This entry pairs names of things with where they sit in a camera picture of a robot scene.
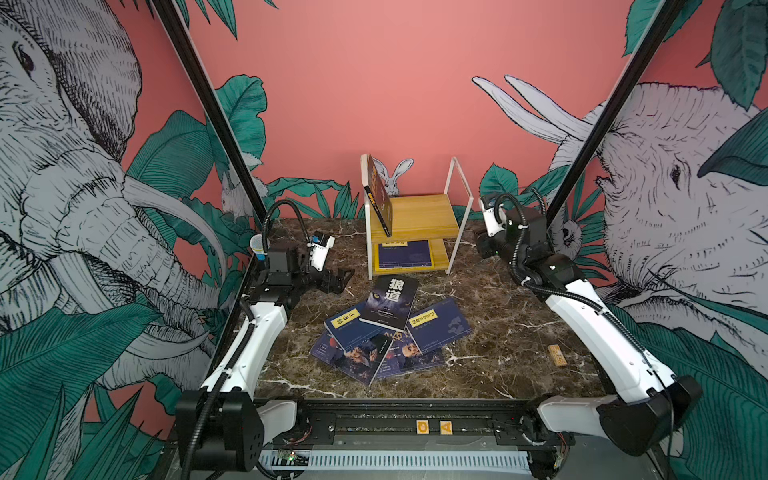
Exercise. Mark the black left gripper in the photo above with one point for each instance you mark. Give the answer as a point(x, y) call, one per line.
point(338, 281)

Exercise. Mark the left black frame post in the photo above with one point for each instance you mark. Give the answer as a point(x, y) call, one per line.
point(169, 15)

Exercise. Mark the open illustrated magazine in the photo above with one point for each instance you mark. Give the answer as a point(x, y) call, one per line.
point(381, 357)

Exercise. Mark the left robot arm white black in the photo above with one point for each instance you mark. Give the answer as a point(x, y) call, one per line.
point(240, 372)

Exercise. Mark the dark brown leaning book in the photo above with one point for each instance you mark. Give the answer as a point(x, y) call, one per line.
point(376, 192)

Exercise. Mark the navy book right side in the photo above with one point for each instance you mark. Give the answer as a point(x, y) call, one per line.
point(438, 325)

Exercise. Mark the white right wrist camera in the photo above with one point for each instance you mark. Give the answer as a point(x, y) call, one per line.
point(492, 224)

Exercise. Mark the black wolf cover book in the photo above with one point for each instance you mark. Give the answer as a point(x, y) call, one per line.
point(390, 302)

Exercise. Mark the right black frame post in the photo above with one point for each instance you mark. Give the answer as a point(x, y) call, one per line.
point(652, 37)

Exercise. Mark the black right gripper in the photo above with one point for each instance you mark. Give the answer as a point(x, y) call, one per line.
point(484, 242)

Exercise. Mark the small wooden block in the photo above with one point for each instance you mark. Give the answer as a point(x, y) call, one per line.
point(557, 356)

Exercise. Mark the white slotted cable duct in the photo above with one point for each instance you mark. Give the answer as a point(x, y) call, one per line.
point(514, 462)

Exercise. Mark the wooden white-framed book shelf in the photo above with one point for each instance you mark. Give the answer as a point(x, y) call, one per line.
point(420, 217)

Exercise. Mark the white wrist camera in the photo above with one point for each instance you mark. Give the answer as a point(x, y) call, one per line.
point(492, 224)
point(319, 247)

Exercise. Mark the black front rail base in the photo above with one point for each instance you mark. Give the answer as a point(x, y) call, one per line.
point(510, 422)

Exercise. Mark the navy book yellow label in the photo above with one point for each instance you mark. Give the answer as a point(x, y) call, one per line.
point(348, 330)
point(409, 254)

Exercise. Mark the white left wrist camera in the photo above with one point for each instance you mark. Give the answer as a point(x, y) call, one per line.
point(319, 247)

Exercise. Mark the black frame post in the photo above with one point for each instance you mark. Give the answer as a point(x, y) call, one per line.
point(652, 37)
point(169, 15)

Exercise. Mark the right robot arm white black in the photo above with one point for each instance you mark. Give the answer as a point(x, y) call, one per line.
point(649, 401)

